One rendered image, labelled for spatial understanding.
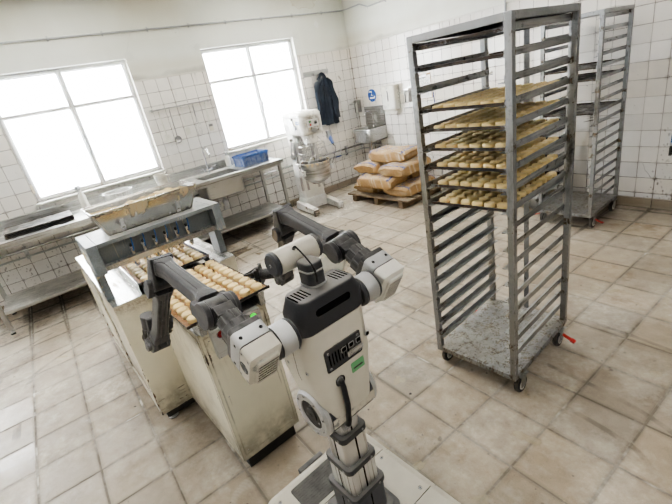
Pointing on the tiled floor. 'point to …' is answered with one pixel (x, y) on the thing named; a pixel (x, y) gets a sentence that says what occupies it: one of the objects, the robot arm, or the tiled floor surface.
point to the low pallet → (391, 197)
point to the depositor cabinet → (170, 380)
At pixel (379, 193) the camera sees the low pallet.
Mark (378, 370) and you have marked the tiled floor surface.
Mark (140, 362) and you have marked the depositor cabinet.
